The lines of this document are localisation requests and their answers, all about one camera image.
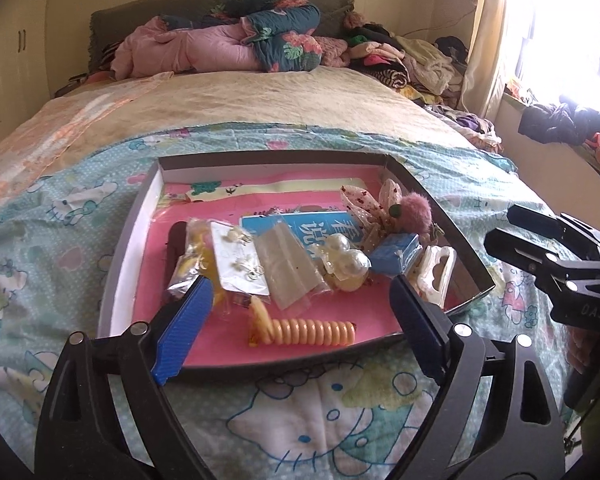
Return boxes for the floral fabric bow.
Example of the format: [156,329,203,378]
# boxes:
[341,177,406,241]

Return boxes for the dark hair barrette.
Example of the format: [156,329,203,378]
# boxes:
[165,222,191,286]

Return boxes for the dark jacket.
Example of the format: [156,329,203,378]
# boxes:
[517,102,600,181]

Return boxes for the cream wardrobe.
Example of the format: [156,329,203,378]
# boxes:
[0,0,56,161]

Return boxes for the blue rectangular small box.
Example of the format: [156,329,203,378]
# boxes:
[369,231,425,277]

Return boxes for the cream curtain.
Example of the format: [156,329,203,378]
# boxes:
[460,0,536,121]

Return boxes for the clear plastic packet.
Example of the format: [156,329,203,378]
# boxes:
[254,221,332,312]

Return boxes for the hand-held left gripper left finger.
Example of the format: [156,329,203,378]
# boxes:
[35,276,215,480]

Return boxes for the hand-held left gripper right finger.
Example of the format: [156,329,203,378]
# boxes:
[389,274,566,480]

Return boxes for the pink pompom hair tie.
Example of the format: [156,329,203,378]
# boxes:
[387,194,443,241]

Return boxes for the cream bedspread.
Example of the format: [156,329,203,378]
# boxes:
[45,67,501,161]

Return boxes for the pile of clothes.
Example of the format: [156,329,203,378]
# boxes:
[315,10,506,151]

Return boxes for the window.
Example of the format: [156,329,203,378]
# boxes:
[500,0,600,111]

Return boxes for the dark shallow cardboard box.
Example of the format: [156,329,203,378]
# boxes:
[97,149,496,372]

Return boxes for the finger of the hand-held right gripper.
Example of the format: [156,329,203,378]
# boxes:
[506,204,588,246]
[484,228,576,291]

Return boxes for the orange spiral hair tie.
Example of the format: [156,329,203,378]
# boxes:
[247,296,356,348]

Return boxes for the clear pearl hair claw clip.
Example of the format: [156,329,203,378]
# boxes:
[312,234,373,293]

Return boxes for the pink floral bedding bundle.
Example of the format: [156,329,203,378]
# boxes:
[87,0,356,73]

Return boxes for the dark floral quilt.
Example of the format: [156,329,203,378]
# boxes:
[157,0,326,73]

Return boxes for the pink quilt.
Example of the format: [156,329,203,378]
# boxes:
[111,15,261,80]

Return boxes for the earrings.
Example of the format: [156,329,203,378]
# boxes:
[210,222,272,299]

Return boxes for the yellow bangle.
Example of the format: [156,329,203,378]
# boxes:
[167,217,226,311]

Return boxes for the white hair claw clip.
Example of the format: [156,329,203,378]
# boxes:
[407,245,458,307]

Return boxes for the peach floral sheet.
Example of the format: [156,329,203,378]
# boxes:
[0,77,176,221]

